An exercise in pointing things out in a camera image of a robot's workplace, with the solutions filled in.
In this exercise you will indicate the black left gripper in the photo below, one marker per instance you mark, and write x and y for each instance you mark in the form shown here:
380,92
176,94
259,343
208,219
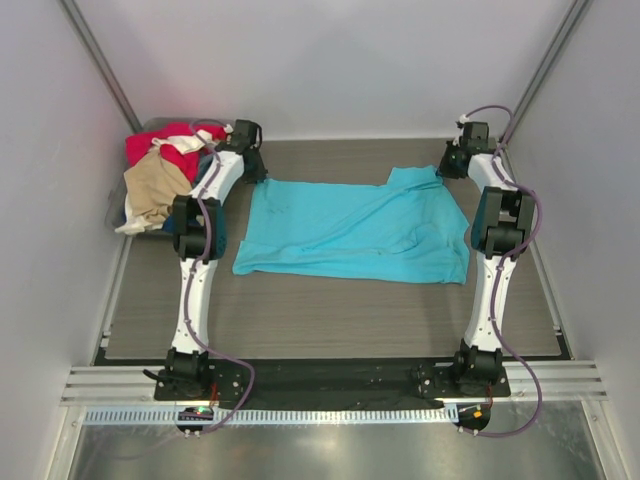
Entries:
260,174

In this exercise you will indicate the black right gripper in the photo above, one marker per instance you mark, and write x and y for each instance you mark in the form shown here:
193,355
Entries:
443,170

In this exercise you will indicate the turquoise t shirt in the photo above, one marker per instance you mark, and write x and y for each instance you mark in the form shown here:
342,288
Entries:
408,230

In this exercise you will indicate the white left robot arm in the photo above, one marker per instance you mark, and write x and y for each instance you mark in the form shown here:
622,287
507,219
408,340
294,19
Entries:
200,241

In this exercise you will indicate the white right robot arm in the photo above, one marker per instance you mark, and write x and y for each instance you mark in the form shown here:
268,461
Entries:
500,233

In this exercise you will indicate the grey blue t shirt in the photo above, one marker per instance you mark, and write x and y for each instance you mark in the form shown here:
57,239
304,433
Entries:
206,167

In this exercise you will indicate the white t shirt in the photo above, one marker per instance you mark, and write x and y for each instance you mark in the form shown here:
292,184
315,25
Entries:
187,142

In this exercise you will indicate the dark blue t shirt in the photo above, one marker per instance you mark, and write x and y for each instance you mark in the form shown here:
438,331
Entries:
168,226

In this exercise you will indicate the red t shirt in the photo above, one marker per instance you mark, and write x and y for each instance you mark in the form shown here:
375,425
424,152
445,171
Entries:
178,143

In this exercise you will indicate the grey plastic bin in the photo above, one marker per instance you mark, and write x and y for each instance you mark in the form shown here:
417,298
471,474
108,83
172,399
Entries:
150,180

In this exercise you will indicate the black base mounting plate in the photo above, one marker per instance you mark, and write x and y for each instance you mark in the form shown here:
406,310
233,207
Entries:
374,384

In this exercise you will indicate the right aluminium frame post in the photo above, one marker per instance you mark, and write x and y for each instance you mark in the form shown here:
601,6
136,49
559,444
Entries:
573,17

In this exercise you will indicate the aluminium frame post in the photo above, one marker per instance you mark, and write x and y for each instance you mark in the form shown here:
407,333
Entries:
85,35
573,17

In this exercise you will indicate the aluminium front rail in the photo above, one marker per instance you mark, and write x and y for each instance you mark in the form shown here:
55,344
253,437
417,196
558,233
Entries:
559,380

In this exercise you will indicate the left aluminium frame post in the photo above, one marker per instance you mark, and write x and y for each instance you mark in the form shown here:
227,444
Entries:
85,35

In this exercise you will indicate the white slotted cable duct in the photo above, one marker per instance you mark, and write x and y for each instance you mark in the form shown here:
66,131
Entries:
198,416

